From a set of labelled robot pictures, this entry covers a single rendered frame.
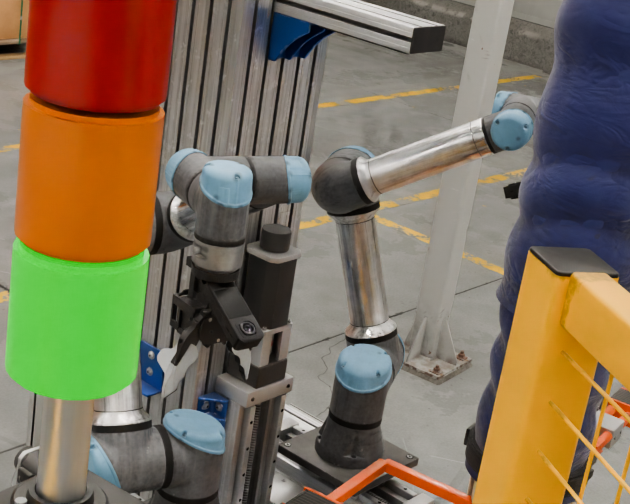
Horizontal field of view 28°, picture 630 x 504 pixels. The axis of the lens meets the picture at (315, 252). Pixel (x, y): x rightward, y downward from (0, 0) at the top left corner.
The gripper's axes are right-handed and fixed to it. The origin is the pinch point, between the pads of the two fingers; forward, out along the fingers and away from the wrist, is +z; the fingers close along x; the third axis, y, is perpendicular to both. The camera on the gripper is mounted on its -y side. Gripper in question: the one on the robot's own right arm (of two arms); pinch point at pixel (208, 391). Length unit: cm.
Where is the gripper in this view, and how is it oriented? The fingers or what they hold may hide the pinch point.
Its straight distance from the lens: 192.9
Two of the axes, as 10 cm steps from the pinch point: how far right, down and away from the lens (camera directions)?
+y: -6.2, -3.6, 7.0
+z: -1.5, 9.2, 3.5
